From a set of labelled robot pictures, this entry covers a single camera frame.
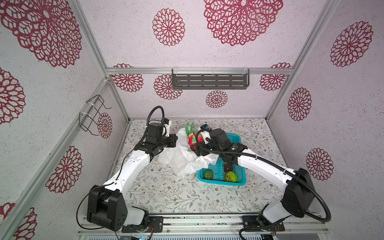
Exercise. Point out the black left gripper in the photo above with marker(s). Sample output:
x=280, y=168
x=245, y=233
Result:
x=173, y=138

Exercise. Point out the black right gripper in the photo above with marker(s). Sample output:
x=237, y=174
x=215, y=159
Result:
x=202, y=145

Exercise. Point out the dark avocado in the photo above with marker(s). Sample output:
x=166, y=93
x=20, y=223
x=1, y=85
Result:
x=228, y=167

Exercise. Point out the bumpy green custard apple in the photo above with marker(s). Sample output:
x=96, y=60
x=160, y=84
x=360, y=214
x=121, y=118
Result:
x=231, y=177

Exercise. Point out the small green fruit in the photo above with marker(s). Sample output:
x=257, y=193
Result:
x=208, y=174

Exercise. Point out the white plastic bag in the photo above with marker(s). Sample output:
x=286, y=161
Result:
x=182, y=160

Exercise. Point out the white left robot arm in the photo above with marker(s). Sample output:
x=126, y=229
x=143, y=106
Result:
x=106, y=206

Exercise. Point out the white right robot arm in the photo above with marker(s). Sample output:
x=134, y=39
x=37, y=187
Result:
x=297, y=185

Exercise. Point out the teal plastic basket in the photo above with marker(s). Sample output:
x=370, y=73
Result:
x=218, y=170

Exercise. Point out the grey metal wall shelf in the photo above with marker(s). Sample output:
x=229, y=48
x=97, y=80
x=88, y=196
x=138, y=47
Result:
x=211, y=81

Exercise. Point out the black wire wall rack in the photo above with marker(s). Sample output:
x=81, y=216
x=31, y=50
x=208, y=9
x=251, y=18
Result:
x=96, y=121

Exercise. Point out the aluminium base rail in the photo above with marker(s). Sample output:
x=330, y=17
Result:
x=210, y=227

